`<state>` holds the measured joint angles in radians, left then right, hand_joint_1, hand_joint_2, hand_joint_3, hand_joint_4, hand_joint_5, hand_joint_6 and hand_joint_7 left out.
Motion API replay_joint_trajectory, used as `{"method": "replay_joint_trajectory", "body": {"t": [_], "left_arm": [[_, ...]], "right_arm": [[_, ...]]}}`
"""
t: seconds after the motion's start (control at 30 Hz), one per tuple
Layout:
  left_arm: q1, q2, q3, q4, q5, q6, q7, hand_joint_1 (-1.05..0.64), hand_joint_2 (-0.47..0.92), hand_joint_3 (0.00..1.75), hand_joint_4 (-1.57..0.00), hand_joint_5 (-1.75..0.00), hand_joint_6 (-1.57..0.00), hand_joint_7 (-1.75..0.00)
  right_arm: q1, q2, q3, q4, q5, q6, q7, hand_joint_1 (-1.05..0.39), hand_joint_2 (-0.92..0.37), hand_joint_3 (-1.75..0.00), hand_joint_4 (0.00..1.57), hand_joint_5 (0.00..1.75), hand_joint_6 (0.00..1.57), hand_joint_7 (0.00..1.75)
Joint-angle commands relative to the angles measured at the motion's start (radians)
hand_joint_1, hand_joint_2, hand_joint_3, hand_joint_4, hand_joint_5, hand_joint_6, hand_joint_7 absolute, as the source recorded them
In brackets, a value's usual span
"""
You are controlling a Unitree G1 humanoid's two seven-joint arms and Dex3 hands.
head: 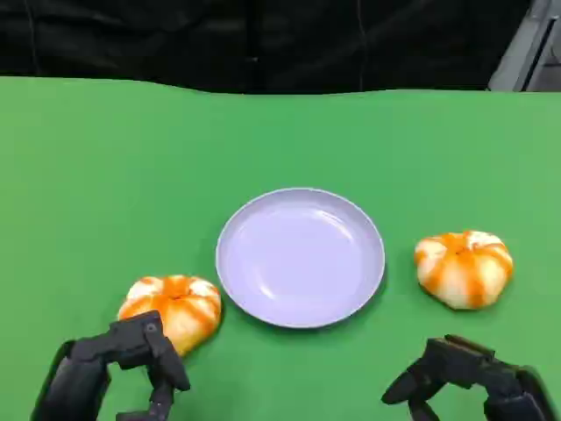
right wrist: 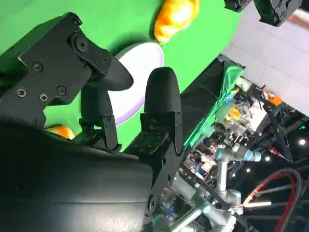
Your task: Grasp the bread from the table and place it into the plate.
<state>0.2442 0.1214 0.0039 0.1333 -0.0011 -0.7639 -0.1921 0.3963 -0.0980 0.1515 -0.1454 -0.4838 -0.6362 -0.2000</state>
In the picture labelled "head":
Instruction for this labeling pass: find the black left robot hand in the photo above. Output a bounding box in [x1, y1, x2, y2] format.
[30, 310, 192, 421]

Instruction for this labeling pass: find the lilac plate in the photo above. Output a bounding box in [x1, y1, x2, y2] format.
[215, 187, 387, 330]

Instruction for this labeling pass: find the black backdrop curtain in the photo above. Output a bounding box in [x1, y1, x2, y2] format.
[0, 0, 529, 96]

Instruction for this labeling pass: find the orange white toy bread roll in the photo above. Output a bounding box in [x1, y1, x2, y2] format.
[414, 230, 515, 311]
[117, 275, 223, 357]

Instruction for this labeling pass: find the green cloth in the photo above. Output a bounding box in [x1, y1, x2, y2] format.
[0, 75, 561, 421]

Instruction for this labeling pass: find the grey metal frame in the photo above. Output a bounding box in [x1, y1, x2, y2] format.
[487, 0, 561, 92]

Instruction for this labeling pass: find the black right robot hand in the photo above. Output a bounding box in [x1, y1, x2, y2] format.
[380, 335, 556, 421]

